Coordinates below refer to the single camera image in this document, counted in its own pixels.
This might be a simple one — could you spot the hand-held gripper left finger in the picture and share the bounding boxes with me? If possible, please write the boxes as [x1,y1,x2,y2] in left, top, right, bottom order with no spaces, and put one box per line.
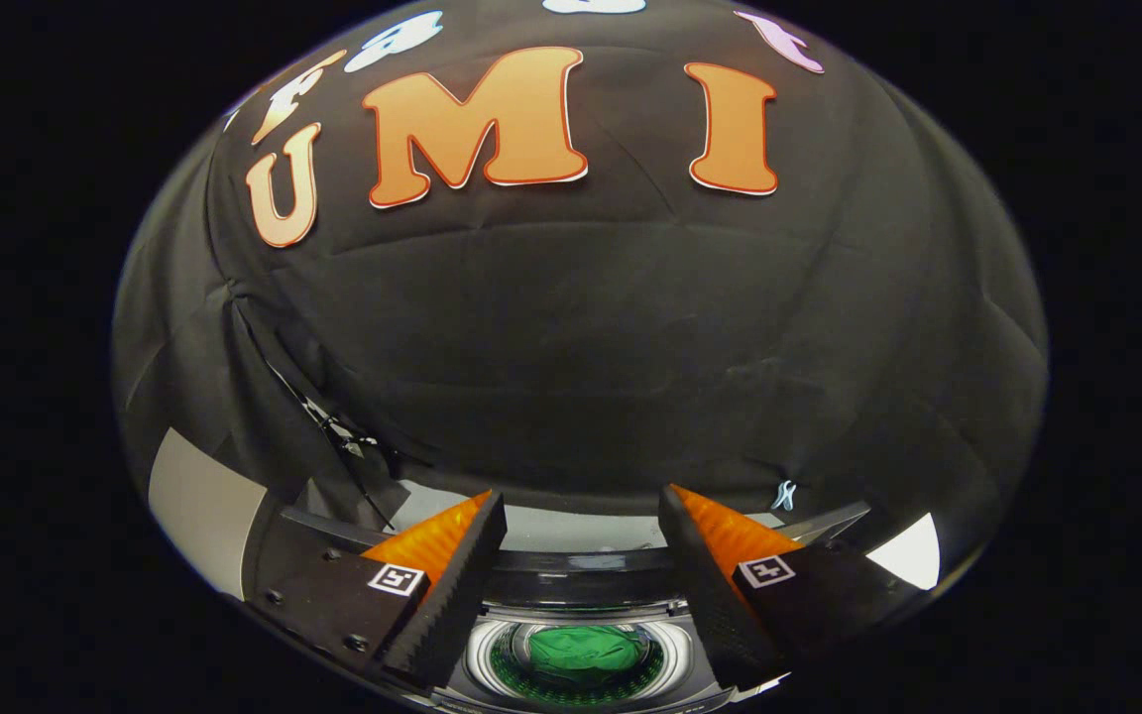
[254,489,510,693]

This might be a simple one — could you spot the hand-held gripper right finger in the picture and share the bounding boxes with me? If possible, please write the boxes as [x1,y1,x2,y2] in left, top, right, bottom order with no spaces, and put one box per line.
[657,483,924,693]

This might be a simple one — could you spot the dark washing machine lid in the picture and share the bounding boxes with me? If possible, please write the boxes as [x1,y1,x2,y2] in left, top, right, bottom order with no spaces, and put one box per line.
[277,482,872,609]

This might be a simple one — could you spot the green buttoned shirt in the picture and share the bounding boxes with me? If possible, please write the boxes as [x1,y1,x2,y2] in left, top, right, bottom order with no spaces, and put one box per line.
[527,624,652,686]

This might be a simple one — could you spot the white sheet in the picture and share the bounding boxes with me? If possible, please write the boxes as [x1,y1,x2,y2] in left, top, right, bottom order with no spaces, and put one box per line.
[866,513,942,592]

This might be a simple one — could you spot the thin black cable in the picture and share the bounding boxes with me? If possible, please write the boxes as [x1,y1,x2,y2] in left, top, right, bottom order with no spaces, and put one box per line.
[232,296,405,532]

